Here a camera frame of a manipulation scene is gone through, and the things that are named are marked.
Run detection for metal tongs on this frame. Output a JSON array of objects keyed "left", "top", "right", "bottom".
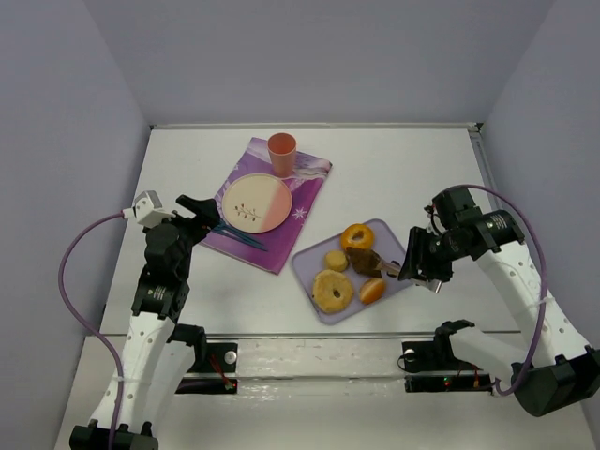
[{"left": 373, "top": 253, "right": 443, "bottom": 293}]

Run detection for brown chocolate croissant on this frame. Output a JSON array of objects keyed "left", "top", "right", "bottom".
[{"left": 345, "top": 247, "right": 382, "bottom": 278}]

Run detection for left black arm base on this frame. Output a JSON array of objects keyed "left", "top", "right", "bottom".
[{"left": 176, "top": 341, "right": 238, "bottom": 395}]

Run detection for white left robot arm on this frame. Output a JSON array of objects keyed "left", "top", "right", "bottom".
[{"left": 68, "top": 190, "right": 221, "bottom": 449}]

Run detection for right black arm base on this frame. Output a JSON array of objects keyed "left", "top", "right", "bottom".
[{"left": 397, "top": 340, "right": 492, "bottom": 394}]

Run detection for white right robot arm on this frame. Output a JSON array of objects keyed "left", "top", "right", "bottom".
[{"left": 396, "top": 185, "right": 599, "bottom": 417}]

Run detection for blue plastic fork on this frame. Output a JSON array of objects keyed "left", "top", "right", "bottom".
[{"left": 211, "top": 223, "right": 260, "bottom": 242}]

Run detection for blue plastic knife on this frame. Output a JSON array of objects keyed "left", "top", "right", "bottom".
[{"left": 211, "top": 229, "right": 267, "bottom": 251}]

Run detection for cream and pink plate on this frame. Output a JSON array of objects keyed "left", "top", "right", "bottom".
[{"left": 221, "top": 173, "right": 293, "bottom": 233}]

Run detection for orange glazed bun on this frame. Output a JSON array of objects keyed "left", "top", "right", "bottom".
[{"left": 359, "top": 277, "right": 386, "bottom": 305}]

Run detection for lilac serving tray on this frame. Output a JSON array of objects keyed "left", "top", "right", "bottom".
[{"left": 291, "top": 218, "right": 412, "bottom": 325}]

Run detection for orange glazed donut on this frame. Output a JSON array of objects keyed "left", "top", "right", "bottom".
[{"left": 339, "top": 223, "right": 375, "bottom": 251}]

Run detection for small round yellow bun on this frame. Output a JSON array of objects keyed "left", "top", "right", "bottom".
[{"left": 324, "top": 250, "right": 349, "bottom": 272}]

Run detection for large pale bagel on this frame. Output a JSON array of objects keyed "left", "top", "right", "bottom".
[{"left": 311, "top": 269, "right": 354, "bottom": 314}]

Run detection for pink plastic cup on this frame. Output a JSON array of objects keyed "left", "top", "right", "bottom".
[{"left": 267, "top": 132, "right": 296, "bottom": 178}]

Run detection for purple snowflake placemat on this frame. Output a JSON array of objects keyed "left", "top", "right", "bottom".
[{"left": 202, "top": 138, "right": 332, "bottom": 275}]

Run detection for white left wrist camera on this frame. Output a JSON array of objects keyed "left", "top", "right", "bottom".
[{"left": 122, "top": 190, "right": 174, "bottom": 229}]

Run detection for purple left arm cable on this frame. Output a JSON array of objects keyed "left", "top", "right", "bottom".
[{"left": 57, "top": 210, "right": 128, "bottom": 450}]

